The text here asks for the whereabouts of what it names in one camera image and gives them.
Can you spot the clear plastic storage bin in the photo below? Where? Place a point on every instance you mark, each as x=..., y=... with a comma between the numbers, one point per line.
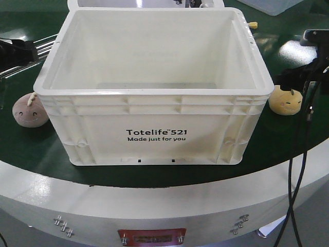
x=271, y=7

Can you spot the red label plate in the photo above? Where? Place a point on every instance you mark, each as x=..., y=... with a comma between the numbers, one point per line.
x=162, y=237

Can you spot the yellow round plush toy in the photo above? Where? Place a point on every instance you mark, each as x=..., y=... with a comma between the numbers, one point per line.
x=285, y=103

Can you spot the white Totelife plastic crate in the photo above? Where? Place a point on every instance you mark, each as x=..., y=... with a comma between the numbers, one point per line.
x=154, y=86

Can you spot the steel roller conveyor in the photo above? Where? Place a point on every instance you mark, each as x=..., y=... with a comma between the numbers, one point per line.
x=43, y=47

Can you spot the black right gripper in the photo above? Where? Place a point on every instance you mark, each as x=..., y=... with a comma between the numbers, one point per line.
x=297, y=78

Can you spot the small yellow toy piece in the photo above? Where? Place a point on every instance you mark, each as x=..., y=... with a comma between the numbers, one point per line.
x=253, y=25

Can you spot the pink round plush toy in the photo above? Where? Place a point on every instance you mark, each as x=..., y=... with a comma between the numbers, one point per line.
x=29, y=112

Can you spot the white outer conveyor rim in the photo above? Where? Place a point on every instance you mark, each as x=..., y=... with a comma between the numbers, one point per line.
x=211, y=212

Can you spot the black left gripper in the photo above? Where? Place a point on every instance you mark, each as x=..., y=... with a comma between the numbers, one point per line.
x=18, y=52

